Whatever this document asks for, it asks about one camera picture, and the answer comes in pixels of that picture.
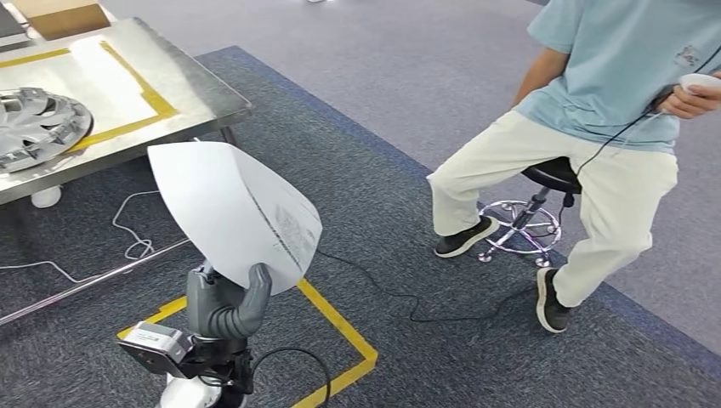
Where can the person's left hand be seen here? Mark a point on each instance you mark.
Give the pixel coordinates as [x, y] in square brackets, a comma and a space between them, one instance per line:
[687, 104]

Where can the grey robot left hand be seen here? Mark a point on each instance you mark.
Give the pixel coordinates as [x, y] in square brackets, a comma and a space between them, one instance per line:
[211, 304]

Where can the white handheld controller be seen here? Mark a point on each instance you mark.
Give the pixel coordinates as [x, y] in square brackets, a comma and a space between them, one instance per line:
[698, 81]

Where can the white curved panel part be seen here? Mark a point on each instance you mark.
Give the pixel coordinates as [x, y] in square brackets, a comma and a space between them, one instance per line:
[225, 202]

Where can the person's right forearm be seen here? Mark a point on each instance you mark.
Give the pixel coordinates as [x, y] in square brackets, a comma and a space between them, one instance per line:
[538, 76]

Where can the stainless steel workbench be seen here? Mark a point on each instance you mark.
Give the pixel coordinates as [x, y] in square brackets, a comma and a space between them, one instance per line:
[186, 84]

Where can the person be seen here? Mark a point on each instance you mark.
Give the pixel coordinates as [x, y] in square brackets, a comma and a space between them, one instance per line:
[608, 56]

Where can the black stool with chrome base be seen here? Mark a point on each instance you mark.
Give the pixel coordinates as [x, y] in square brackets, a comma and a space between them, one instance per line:
[555, 172]

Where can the grey plastic hubcap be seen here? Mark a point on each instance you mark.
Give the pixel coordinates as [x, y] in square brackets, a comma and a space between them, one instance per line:
[34, 129]

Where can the brown cardboard box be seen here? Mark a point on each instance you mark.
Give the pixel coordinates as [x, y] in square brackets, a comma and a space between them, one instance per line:
[62, 17]

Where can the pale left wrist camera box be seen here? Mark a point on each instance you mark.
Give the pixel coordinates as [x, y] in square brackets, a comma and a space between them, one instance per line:
[152, 340]

